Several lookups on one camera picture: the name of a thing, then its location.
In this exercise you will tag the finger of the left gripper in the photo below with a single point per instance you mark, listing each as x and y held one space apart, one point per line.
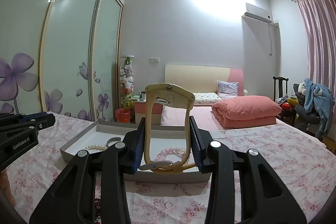
37 121
9 120

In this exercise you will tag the person's left hand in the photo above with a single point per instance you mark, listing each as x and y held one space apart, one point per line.
5 187

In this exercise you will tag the blue plush clothing pile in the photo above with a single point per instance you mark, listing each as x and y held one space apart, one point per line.
315 107

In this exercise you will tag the lilac floral pillow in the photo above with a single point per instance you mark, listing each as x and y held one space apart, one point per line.
227 90

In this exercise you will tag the white wall air conditioner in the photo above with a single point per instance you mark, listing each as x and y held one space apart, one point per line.
258 13

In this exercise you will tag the dark mug on cabinet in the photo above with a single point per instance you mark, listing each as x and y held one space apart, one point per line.
143 96

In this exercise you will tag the grey shallow cardboard tray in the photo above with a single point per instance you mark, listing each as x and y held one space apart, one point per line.
133 136

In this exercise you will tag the pink bed with headboard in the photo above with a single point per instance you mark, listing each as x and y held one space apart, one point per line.
214 84

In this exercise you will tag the red waste bin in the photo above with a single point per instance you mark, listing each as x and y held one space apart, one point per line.
123 115

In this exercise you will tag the wall power socket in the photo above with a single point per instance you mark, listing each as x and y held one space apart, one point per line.
155 59

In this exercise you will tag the silver cuff bangle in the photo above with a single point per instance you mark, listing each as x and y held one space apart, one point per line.
112 140

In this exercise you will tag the folded salmon quilt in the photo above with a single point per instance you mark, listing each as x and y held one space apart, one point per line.
246 112

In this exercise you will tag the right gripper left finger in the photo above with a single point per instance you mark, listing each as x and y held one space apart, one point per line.
71 197

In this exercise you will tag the sliding glass wardrobe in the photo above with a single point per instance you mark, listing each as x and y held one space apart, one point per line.
60 56

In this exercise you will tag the pink window curtain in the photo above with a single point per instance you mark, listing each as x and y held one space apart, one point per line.
319 23

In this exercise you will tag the white floral pillow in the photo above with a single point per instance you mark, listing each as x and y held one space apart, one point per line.
206 99

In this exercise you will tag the tube of plush toys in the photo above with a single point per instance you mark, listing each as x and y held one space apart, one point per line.
126 82

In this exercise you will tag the pink floral tablecloth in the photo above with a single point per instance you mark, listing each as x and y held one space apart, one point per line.
304 166

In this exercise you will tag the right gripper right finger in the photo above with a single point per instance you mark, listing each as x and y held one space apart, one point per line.
264 197

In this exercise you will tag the dark wooden chair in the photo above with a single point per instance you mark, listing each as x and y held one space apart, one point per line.
278 87

